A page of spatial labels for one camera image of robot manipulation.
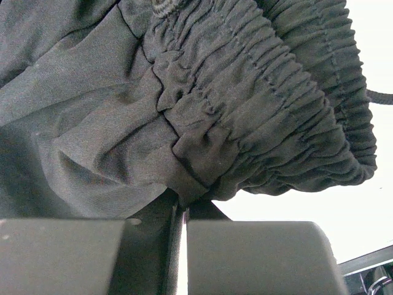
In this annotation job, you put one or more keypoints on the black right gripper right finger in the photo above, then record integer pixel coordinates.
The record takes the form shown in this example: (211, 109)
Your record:
(204, 210)

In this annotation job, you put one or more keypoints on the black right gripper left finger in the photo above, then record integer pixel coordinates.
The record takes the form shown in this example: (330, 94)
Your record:
(148, 258)

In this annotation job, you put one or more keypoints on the black trousers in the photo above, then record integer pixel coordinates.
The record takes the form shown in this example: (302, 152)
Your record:
(107, 104)

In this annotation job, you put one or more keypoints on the aluminium front rail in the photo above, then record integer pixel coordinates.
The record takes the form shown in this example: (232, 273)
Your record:
(368, 261)

